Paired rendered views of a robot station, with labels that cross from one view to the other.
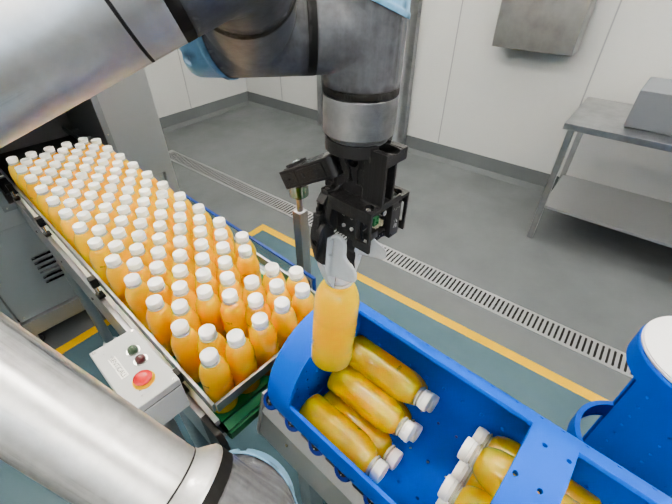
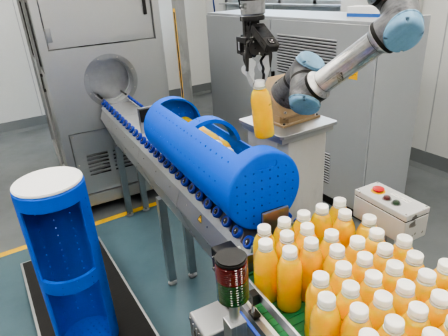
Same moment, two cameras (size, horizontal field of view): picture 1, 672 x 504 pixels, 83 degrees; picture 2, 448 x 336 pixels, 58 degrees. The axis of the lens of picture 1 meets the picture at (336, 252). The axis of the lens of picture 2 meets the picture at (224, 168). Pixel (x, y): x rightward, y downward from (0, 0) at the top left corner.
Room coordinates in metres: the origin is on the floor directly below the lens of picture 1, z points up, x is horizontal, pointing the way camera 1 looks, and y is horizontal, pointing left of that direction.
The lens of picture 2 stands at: (1.65, 0.34, 1.73)
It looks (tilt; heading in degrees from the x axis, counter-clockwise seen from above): 25 degrees down; 201
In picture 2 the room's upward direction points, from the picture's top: 4 degrees counter-clockwise
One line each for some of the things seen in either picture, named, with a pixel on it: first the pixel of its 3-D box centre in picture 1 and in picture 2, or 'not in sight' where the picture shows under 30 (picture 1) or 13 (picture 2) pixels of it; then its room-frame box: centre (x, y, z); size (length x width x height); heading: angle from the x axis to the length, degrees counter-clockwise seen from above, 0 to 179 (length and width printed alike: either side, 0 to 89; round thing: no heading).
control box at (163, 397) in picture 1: (140, 378); (389, 211); (0.47, 0.43, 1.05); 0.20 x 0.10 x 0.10; 48
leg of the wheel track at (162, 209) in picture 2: not in sight; (167, 242); (-0.10, -0.75, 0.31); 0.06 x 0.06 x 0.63; 48
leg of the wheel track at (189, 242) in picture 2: not in sight; (188, 235); (-0.21, -0.65, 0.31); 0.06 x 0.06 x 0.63; 48
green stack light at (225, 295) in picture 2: (298, 187); (232, 287); (1.07, 0.12, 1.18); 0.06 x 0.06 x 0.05
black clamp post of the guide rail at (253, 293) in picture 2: not in sight; (254, 303); (0.86, 0.10, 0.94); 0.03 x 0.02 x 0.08; 48
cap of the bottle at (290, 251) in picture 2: (271, 268); (289, 251); (0.80, 0.18, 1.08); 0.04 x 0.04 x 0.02
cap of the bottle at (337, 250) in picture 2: (227, 277); (337, 250); (0.76, 0.29, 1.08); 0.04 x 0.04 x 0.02
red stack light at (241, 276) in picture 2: not in sight; (231, 269); (1.07, 0.12, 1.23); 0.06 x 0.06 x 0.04
